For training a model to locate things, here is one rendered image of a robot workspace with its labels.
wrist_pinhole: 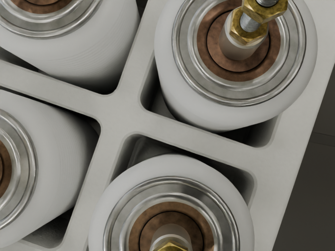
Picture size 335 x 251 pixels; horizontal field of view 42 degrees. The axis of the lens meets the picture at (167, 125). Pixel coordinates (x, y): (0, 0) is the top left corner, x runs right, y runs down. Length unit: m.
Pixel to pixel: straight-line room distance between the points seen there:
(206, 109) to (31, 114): 0.10
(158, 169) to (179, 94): 0.04
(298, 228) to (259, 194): 0.20
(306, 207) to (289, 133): 0.21
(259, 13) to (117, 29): 0.12
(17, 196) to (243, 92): 0.14
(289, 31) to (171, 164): 0.10
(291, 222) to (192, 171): 0.29
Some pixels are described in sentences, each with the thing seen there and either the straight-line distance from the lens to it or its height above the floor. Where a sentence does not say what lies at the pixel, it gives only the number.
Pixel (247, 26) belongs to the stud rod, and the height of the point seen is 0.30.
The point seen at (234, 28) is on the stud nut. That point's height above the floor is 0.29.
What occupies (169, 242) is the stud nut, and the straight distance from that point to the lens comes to 0.21.
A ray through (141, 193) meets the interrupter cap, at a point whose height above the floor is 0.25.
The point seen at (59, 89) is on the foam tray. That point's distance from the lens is 0.33.
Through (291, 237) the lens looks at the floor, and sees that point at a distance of 0.52.
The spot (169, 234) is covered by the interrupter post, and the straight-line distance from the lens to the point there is 0.22.
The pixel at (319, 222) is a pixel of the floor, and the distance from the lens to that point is 0.53.
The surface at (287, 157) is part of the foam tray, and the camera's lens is 0.33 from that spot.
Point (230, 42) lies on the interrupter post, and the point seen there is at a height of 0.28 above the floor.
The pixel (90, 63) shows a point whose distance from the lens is 0.30.
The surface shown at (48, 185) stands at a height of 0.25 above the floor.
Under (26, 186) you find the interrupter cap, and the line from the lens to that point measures 0.26.
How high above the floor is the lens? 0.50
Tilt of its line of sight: 87 degrees down
